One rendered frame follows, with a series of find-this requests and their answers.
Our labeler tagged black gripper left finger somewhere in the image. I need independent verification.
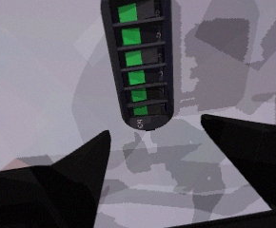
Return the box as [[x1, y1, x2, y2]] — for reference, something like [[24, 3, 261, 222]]
[[0, 130, 111, 228]]

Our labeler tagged dark grey controller unit with green rocker switches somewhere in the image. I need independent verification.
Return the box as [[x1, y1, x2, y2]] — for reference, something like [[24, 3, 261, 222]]
[[101, 0, 174, 131]]

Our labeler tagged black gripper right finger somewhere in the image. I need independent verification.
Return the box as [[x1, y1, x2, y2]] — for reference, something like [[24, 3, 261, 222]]
[[201, 114, 276, 210]]

